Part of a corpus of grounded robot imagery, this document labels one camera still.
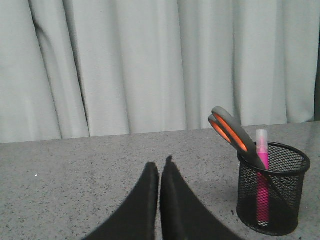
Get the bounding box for pink highlighter pen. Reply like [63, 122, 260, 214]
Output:
[255, 129, 271, 227]

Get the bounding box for light grey curtain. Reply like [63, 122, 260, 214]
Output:
[0, 0, 320, 143]

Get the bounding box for grey orange scissors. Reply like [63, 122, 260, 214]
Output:
[208, 106, 266, 170]

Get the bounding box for black mesh pen bin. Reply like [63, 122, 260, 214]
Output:
[236, 142, 311, 236]

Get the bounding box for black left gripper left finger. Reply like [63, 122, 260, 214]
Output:
[85, 162, 159, 240]

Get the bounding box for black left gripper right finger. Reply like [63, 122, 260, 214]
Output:
[159, 155, 240, 240]

